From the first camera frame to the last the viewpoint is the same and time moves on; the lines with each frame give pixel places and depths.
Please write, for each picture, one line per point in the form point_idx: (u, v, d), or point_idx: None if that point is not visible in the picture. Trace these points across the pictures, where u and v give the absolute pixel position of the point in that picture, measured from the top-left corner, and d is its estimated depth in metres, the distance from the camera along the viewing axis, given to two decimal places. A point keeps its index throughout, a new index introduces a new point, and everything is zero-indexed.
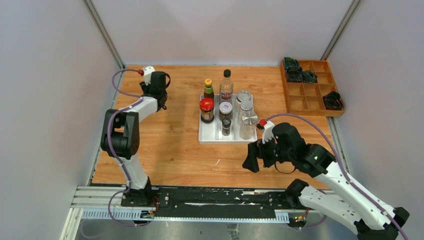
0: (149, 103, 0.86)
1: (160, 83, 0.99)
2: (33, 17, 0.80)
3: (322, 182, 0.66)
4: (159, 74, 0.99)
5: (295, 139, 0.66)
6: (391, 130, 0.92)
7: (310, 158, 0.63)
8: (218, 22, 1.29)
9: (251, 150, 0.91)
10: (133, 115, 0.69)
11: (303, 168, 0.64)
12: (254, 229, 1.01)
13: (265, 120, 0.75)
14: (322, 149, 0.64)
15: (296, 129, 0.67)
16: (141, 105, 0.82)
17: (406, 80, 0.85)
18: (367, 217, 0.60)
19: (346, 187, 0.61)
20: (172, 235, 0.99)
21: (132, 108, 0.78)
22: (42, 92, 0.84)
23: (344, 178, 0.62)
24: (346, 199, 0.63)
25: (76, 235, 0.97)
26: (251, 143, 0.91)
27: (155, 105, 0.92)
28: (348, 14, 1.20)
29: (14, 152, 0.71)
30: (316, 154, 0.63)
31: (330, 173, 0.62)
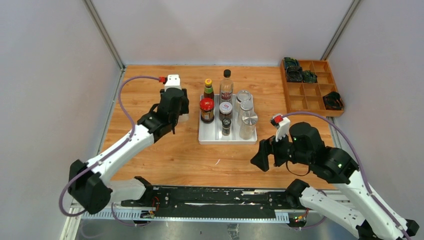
0: (135, 146, 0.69)
1: (169, 107, 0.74)
2: (33, 17, 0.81)
3: (340, 189, 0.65)
4: (172, 95, 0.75)
5: (315, 143, 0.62)
6: (391, 130, 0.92)
7: (333, 165, 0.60)
8: (218, 22, 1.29)
9: (261, 146, 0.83)
10: (94, 183, 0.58)
11: (325, 174, 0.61)
12: (254, 229, 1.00)
13: (281, 116, 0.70)
14: (344, 155, 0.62)
15: (317, 130, 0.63)
16: (119, 155, 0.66)
17: (406, 80, 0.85)
18: (380, 228, 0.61)
19: (366, 199, 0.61)
20: (172, 235, 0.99)
21: (103, 162, 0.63)
22: (42, 92, 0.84)
23: (365, 190, 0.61)
24: (361, 208, 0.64)
25: (76, 235, 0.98)
26: (262, 140, 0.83)
27: (148, 141, 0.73)
28: (347, 14, 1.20)
29: (14, 151, 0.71)
30: (340, 161, 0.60)
31: (352, 184, 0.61)
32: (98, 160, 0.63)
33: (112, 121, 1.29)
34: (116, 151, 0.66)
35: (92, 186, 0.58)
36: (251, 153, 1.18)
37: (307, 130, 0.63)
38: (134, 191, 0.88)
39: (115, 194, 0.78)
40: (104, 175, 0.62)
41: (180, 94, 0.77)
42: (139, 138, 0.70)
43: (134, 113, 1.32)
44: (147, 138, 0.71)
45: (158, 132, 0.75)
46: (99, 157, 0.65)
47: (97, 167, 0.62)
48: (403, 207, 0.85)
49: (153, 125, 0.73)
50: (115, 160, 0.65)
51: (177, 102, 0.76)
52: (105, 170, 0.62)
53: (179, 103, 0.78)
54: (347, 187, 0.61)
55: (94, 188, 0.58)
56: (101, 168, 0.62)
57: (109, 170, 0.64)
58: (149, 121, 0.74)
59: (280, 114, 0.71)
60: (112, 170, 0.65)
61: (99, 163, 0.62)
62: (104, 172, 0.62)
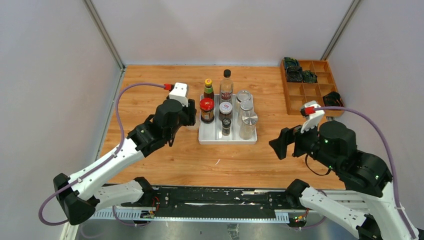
0: (120, 163, 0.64)
1: (163, 122, 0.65)
2: (34, 17, 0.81)
3: (364, 197, 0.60)
4: (168, 109, 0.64)
5: (351, 148, 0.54)
6: (391, 131, 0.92)
7: (370, 177, 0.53)
8: (218, 22, 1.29)
9: (282, 135, 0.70)
10: (71, 202, 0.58)
11: (358, 186, 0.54)
12: (254, 229, 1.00)
13: (313, 108, 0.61)
14: (382, 165, 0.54)
15: (354, 135, 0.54)
16: (101, 173, 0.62)
17: (406, 80, 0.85)
18: (394, 239, 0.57)
19: (393, 213, 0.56)
20: (172, 235, 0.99)
21: (83, 180, 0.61)
22: (42, 92, 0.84)
23: (394, 203, 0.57)
24: (380, 218, 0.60)
25: (76, 235, 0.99)
26: (284, 128, 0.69)
27: (137, 156, 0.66)
28: (347, 14, 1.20)
29: (15, 151, 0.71)
30: (378, 173, 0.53)
31: (384, 197, 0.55)
32: (78, 177, 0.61)
33: (112, 121, 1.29)
34: (99, 169, 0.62)
35: (69, 204, 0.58)
36: (251, 153, 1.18)
37: (343, 133, 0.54)
38: (127, 196, 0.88)
39: (106, 202, 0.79)
40: (83, 194, 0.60)
41: (179, 107, 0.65)
42: (125, 154, 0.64)
43: (134, 113, 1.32)
44: (134, 155, 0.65)
45: (148, 148, 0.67)
46: (82, 172, 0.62)
47: (76, 185, 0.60)
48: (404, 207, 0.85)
49: (143, 140, 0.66)
50: (97, 178, 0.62)
51: (173, 116, 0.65)
52: (84, 188, 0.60)
53: (176, 117, 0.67)
54: (377, 199, 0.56)
55: (71, 206, 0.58)
56: (81, 186, 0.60)
57: (89, 188, 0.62)
58: (140, 134, 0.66)
59: (313, 105, 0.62)
60: (94, 186, 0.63)
61: (79, 181, 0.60)
62: (83, 191, 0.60)
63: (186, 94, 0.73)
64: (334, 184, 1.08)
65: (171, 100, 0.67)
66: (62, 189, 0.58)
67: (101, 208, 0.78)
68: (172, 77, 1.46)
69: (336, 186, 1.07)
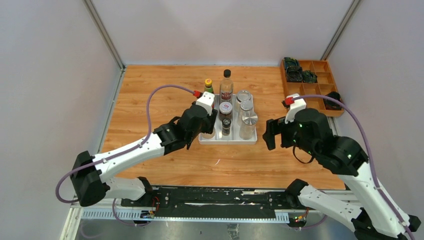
0: (143, 154, 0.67)
1: (187, 125, 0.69)
2: (33, 16, 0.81)
3: (344, 181, 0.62)
4: (194, 114, 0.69)
5: (322, 130, 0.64)
6: (392, 130, 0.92)
7: (342, 156, 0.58)
8: (218, 22, 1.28)
9: (268, 126, 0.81)
10: (91, 180, 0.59)
11: (332, 164, 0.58)
12: (254, 229, 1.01)
13: (292, 99, 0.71)
14: (356, 147, 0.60)
15: (325, 119, 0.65)
16: (125, 158, 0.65)
17: (406, 80, 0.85)
18: (382, 224, 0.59)
19: (373, 193, 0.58)
20: (172, 235, 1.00)
21: (107, 161, 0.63)
22: (41, 91, 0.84)
23: (372, 183, 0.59)
24: (363, 201, 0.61)
25: (76, 235, 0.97)
26: (270, 120, 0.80)
27: (158, 152, 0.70)
28: (347, 14, 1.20)
29: (14, 151, 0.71)
30: (350, 152, 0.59)
31: (360, 176, 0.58)
32: (103, 158, 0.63)
33: (112, 121, 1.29)
34: (123, 154, 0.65)
35: (89, 182, 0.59)
36: (251, 152, 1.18)
37: (314, 117, 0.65)
38: (133, 191, 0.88)
39: (114, 192, 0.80)
40: (104, 174, 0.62)
41: (204, 113, 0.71)
42: (150, 147, 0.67)
43: (134, 113, 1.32)
44: (156, 151, 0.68)
45: (170, 147, 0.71)
46: (106, 154, 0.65)
47: (100, 165, 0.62)
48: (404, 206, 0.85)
49: (167, 138, 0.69)
50: (120, 162, 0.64)
51: (198, 121, 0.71)
52: (107, 169, 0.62)
53: (200, 122, 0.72)
54: (354, 179, 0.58)
55: (91, 185, 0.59)
56: (104, 167, 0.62)
57: (110, 171, 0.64)
58: (165, 133, 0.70)
59: (292, 96, 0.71)
60: (114, 171, 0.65)
61: (104, 162, 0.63)
62: (105, 172, 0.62)
63: (212, 104, 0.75)
64: (334, 184, 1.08)
65: (198, 106, 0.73)
66: (87, 165, 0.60)
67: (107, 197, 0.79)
68: (172, 77, 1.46)
69: (336, 186, 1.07)
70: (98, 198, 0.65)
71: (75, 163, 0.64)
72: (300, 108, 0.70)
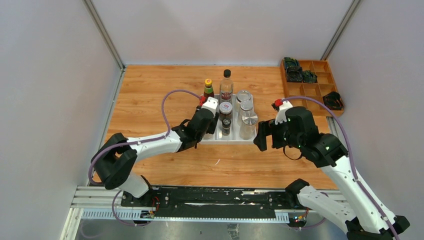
0: (166, 144, 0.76)
1: (198, 126, 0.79)
2: (33, 16, 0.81)
3: (327, 174, 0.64)
4: (204, 116, 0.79)
5: (307, 125, 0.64)
6: (391, 130, 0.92)
7: (320, 146, 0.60)
8: (218, 22, 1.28)
9: (260, 127, 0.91)
10: (128, 157, 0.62)
11: (312, 155, 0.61)
12: (254, 229, 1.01)
13: (281, 101, 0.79)
14: (336, 140, 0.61)
15: (310, 114, 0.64)
16: (155, 144, 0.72)
17: (406, 80, 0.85)
18: (365, 218, 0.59)
19: (352, 185, 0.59)
20: (172, 235, 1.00)
21: (140, 144, 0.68)
22: (42, 92, 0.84)
23: (351, 175, 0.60)
24: (346, 195, 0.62)
25: (76, 235, 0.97)
26: (262, 121, 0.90)
27: (175, 146, 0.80)
28: (348, 14, 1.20)
29: (14, 151, 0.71)
30: (329, 144, 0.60)
31: (339, 167, 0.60)
32: (137, 140, 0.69)
33: (112, 121, 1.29)
34: (152, 140, 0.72)
35: (126, 159, 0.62)
36: (250, 153, 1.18)
37: (300, 112, 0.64)
38: (137, 186, 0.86)
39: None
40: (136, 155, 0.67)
41: (211, 115, 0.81)
42: (171, 139, 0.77)
43: (134, 113, 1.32)
44: (175, 143, 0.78)
45: (183, 145, 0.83)
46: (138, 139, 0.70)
47: (134, 146, 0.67)
48: (402, 206, 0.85)
49: (182, 136, 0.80)
50: (150, 147, 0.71)
51: (206, 122, 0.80)
52: (141, 150, 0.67)
53: (208, 122, 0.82)
54: (333, 170, 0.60)
55: (126, 162, 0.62)
56: (138, 148, 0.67)
57: (141, 153, 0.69)
58: (180, 132, 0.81)
59: (281, 98, 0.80)
60: (142, 154, 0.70)
61: (138, 143, 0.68)
62: (138, 152, 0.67)
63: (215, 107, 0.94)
64: (333, 184, 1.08)
65: (205, 109, 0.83)
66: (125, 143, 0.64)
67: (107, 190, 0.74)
68: (173, 77, 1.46)
69: (336, 186, 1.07)
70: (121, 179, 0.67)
71: (106, 143, 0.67)
72: (289, 107, 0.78)
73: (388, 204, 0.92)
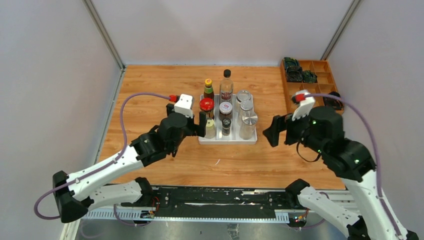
0: (116, 171, 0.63)
1: (166, 136, 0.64)
2: (33, 16, 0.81)
3: (347, 185, 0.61)
4: (171, 125, 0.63)
5: (335, 131, 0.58)
6: (391, 130, 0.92)
7: (348, 158, 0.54)
8: (218, 22, 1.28)
9: (274, 122, 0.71)
10: (63, 203, 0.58)
11: (337, 166, 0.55)
12: (254, 229, 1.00)
13: (304, 95, 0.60)
14: (365, 152, 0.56)
15: (341, 119, 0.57)
16: (99, 176, 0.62)
17: (406, 79, 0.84)
18: (378, 233, 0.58)
19: (374, 202, 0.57)
20: (172, 235, 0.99)
21: (81, 181, 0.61)
22: (42, 92, 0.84)
23: (375, 192, 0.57)
24: (363, 208, 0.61)
25: (76, 235, 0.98)
26: (278, 116, 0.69)
27: (136, 166, 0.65)
28: (348, 14, 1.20)
29: (14, 151, 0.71)
30: (359, 156, 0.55)
31: (364, 183, 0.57)
32: (76, 178, 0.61)
33: (112, 121, 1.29)
34: (96, 173, 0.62)
35: (63, 204, 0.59)
36: (250, 152, 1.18)
37: (330, 116, 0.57)
38: (126, 196, 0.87)
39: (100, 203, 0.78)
40: (78, 194, 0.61)
41: (183, 124, 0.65)
42: (125, 162, 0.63)
43: (134, 113, 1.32)
44: (133, 164, 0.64)
45: (148, 158, 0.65)
46: (80, 173, 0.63)
47: (74, 185, 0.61)
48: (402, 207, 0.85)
49: (145, 150, 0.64)
50: (94, 181, 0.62)
51: (177, 131, 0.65)
52: (80, 190, 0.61)
53: (181, 131, 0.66)
54: (358, 185, 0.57)
55: (64, 206, 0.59)
56: (77, 187, 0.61)
57: (86, 190, 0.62)
58: (143, 144, 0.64)
59: (303, 92, 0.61)
60: (90, 188, 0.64)
61: (77, 182, 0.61)
62: (79, 192, 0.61)
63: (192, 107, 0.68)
64: (333, 184, 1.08)
65: (180, 114, 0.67)
66: (58, 188, 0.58)
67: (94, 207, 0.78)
68: (173, 77, 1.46)
69: (336, 186, 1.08)
70: (80, 214, 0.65)
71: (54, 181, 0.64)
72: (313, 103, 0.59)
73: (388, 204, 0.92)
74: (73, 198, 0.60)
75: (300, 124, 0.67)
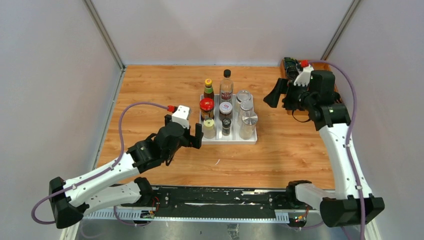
0: (113, 177, 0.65)
1: (163, 144, 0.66)
2: (33, 16, 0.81)
3: (322, 137, 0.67)
4: (170, 133, 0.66)
5: (324, 86, 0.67)
6: (391, 129, 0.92)
7: (325, 109, 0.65)
8: (218, 22, 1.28)
9: (278, 84, 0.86)
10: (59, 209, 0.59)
11: (314, 114, 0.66)
12: (254, 229, 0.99)
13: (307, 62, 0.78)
14: (343, 109, 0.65)
15: (334, 79, 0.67)
16: (96, 182, 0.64)
17: (406, 79, 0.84)
18: (339, 183, 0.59)
19: (340, 149, 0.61)
20: (172, 235, 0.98)
21: (77, 187, 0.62)
22: (42, 92, 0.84)
23: (343, 141, 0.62)
24: (332, 161, 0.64)
25: (76, 235, 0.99)
26: (281, 79, 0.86)
27: (133, 173, 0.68)
28: (348, 14, 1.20)
29: (14, 150, 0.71)
30: (334, 109, 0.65)
31: (333, 129, 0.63)
32: (73, 184, 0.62)
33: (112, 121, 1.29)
34: (93, 179, 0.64)
35: (59, 210, 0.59)
36: (250, 153, 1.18)
37: (325, 73, 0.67)
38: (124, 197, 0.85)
39: (96, 207, 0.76)
40: (74, 201, 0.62)
41: (180, 131, 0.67)
42: (121, 169, 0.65)
43: (134, 113, 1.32)
44: (129, 171, 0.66)
45: (144, 166, 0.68)
46: (78, 179, 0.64)
47: (70, 191, 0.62)
48: (402, 207, 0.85)
49: (141, 158, 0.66)
50: (90, 187, 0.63)
51: (174, 140, 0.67)
52: (76, 196, 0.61)
53: (178, 140, 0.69)
54: (328, 130, 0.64)
55: (60, 212, 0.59)
56: (74, 193, 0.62)
57: (82, 196, 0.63)
58: (139, 151, 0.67)
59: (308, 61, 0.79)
60: (87, 195, 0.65)
61: (73, 188, 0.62)
62: (75, 198, 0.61)
63: (188, 117, 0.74)
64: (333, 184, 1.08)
65: (176, 124, 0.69)
66: (55, 194, 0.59)
67: (89, 213, 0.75)
68: (173, 78, 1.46)
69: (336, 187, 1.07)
70: (76, 221, 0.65)
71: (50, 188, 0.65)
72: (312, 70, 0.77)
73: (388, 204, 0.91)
74: (70, 204, 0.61)
75: (298, 90, 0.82)
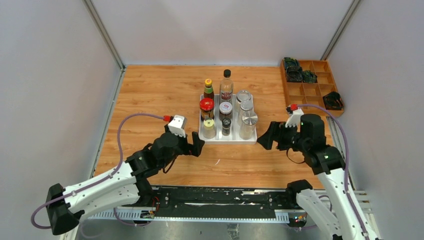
0: (113, 185, 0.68)
1: (158, 153, 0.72)
2: (33, 16, 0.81)
3: (322, 182, 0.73)
4: (163, 144, 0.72)
5: (316, 132, 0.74)
6: (390, 129, 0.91)
7: (320, 155, 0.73)
8: (218, 21, 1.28)
9: (271, 127, 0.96)
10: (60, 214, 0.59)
11: (312, 161, 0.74)
12: (254, 229, 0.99)
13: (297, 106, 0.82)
14: (335, 153, 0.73)
15: (322, 125, 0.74)
16: (96, 189, 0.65)
17: (406, 78, 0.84)
18: (346, 232, 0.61)
19: (341, 195, 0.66)
20: (172, 235, 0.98)
21: (76, 194, 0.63)
22: (41, 92, 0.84)
23: (343, 187, 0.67)
24: (336, 209, 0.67)
25: (76, 235, 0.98)
26: (274, 122, 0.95)
27: (130, 182, 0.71)
28: (348, 14, 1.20)
29: (14, 150, 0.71)
30: (328, 154, 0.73)
31: (332, 176, 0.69)
32: (73, 191, 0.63)
33: (112, 121, 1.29)
34: (93, 186, 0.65)
35: (58, 215, 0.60)
36: (250, 152, 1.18)
37: (314, 120, 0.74)
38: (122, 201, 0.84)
39: (92, 212, 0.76)
40: (74, 207, 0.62)
41: (174, 143, 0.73)
42: (120, 178, 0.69)
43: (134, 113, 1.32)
44: (127, 179, 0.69)
45: (142, 174, 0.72)
46: (77, 186, 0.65)
47: (70, 197, 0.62)
48: (400, 207, 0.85)
49: (139, 167, 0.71)
50: (90, 194, 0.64)
51: (168, 150, 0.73)
52: (76, 202, 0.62)
53: (172, 150, 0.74)
54: (327, 177, 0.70)
55: (60, 218, 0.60)
56: (73, 199, 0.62)
57: (81, 203, 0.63)
58: (137, 161, 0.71)
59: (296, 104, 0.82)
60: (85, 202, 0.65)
61: (73, 194, 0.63)
62: (74, 204, 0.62)
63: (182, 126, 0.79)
64: None
65: (169, 135, 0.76)
66: (55, 199, 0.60)
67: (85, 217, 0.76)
68: (172, 77, 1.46)
69: None
70: (71, 226, 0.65)
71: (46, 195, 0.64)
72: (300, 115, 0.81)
73: (388, 204, 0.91)
74: (69, 210, 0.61)
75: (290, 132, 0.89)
